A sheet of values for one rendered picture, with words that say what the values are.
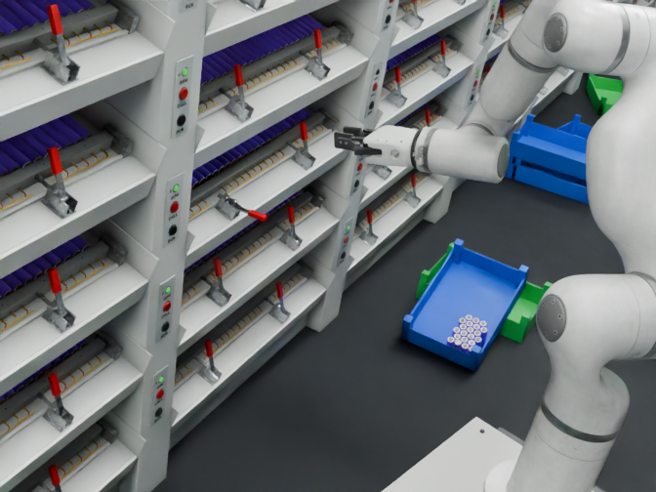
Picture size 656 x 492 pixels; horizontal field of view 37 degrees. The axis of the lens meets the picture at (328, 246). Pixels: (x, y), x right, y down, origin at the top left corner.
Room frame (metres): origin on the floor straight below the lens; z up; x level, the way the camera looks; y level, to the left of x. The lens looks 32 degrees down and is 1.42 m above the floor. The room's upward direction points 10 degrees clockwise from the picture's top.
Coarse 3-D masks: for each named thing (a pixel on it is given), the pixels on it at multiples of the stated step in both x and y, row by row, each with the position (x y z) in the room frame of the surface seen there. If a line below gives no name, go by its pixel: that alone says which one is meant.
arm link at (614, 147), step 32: (640, 32) 1.31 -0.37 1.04; (640, 64) 1.31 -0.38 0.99; (640, 96) 1.29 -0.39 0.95; (608, 128) 1.25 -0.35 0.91; (640, 128) 1.24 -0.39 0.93; (608, 160) 1.22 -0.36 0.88; (640, 160) 1.22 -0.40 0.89; (608, 192) 1.20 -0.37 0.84; (640, 192) 1.20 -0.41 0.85; (608, 224) 1.20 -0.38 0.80; (640, 224) 1.18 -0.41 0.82; (640, 256) 1.19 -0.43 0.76
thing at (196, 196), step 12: (312, 120) 1.87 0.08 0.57; (288, 132) 1.79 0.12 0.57; (300, 132) 1.81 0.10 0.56; (276, 144) 1.73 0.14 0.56; (300, 144) 1.79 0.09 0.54; (252, 156) 1.66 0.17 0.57; (264, 156) 1.68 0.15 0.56; (276, 156) 1.72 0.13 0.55; (228, 168) 1.59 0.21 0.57; (240, 168) 1.61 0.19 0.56; (252, 168) 1.64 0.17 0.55; (216, 180) 1.55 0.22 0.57; (228, 180) 1.57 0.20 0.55; (192, 192) 1.48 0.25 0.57; (204, 192) 1.50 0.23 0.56; (192, 204) 1.47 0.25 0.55; (192, 216) 1.44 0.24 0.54
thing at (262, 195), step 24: (336, 120) 1.91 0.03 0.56; (312, 144) 1.83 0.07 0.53; (264, 168) 1.68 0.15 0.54; (288, 168) 1.71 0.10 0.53; (312, 168) 1.75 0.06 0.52; (216, 192) 1.55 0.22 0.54; (240, 192) 1.58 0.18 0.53; (264, 192) 1.61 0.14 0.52; (288, 192) 1.67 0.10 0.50; (216, 216) 1.48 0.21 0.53; (240, 216) 1.51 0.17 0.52; (192, 240) 1.35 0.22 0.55; (216, 240) 1.44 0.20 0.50
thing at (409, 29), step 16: (400, 0) 2.18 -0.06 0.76; (416, 0) 2.15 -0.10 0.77; (432, 0) 2.31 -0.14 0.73; (448, 0) 2.37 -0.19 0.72; (464, 0) 2.37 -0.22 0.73; (480, 0) 2.49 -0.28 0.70; (400, 16) 2.14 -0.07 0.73; (416, 16) 2.14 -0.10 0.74; (432, 16) 2.24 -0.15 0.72; (448, 16) 2.28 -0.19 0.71; (464, 16) 2.42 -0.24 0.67; (400, 32) 2.08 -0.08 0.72; (416, 32) 2.12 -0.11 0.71; (432, 32) 2.24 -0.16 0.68; (400, 48) 2.07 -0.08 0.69
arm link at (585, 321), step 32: (576, 288) 1.10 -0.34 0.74; (608, 288) 1.11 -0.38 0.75; (640, 288) 1.13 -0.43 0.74; (544, 320) 1.10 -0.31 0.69; (576, 320) 1.07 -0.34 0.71; (608, 320) 1.07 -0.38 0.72; (640, 320) 1.09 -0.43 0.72; (576, 352) 1.06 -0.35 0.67; (608, 352) 1.07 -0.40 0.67; (640, 352) 1.09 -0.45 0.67; (576, 384) 1.07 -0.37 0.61; (608, 384) 1.11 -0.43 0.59; (576, 416) 1.08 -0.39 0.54; (608, 416) 1.08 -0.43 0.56
